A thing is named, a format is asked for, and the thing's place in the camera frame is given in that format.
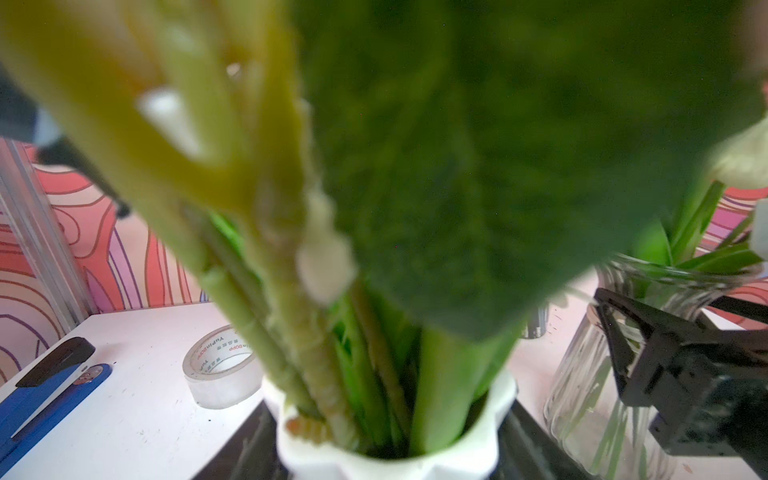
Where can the pink peony flower branch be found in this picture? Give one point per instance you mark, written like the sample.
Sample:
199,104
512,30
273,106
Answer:
191,114

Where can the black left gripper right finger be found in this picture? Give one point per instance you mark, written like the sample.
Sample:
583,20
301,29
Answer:
527,452

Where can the blue black stapler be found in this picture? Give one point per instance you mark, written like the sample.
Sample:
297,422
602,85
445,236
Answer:
46,395

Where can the blue rose bunch white vase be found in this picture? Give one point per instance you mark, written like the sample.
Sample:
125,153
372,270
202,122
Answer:
468,158

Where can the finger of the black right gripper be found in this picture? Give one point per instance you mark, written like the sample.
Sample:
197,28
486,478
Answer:
743,308
647,319

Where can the clear ribbed glass vase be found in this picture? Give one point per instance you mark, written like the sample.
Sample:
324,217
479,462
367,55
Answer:
583,413

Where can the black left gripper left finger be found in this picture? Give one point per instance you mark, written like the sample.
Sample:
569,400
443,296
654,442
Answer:
251,452

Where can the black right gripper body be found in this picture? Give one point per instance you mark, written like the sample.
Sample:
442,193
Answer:
708,389

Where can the blue rose bunch glass vase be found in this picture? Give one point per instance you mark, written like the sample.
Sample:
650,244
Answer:
673,237

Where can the clear tape roll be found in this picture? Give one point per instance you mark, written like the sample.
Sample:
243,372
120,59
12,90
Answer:
221,370

